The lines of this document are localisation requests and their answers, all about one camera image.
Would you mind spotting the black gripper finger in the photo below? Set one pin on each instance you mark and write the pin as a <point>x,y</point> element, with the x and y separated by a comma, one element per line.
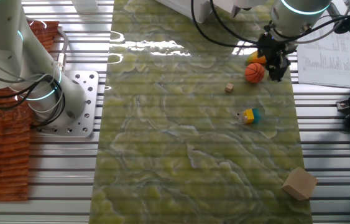
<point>273,70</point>
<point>283,68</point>

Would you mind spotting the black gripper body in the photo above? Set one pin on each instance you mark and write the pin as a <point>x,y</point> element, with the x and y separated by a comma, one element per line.
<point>275,46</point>

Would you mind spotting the orange toy basketball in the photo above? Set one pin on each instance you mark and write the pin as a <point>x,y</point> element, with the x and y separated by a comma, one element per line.
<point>254,72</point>

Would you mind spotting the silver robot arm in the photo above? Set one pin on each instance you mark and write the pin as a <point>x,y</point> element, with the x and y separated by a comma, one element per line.
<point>0,37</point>

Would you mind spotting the white drawer cabinet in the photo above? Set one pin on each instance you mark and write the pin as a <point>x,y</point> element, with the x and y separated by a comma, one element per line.
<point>193,9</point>

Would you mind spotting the yellow toy mango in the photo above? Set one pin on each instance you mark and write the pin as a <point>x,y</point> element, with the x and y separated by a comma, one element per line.
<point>252,58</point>

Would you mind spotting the small wooden cube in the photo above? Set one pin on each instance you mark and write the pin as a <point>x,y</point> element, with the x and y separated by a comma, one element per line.
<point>229,87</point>

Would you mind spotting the printed white paper sheet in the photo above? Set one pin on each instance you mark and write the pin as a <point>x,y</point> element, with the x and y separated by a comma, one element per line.
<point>330,59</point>

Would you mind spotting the yellow teal toy block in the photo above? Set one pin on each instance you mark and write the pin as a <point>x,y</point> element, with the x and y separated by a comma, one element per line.
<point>250,115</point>

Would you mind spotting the large wooden block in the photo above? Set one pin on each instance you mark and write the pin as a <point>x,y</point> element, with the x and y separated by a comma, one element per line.
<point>299,183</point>

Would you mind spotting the green marble pattern mat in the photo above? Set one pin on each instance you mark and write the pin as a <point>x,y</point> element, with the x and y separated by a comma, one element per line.
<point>177,140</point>

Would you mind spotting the red-brown wood grain board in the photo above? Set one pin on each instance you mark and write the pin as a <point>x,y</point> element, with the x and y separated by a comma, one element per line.
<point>0,149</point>

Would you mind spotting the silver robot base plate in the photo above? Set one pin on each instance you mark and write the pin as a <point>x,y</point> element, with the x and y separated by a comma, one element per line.
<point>90,102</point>

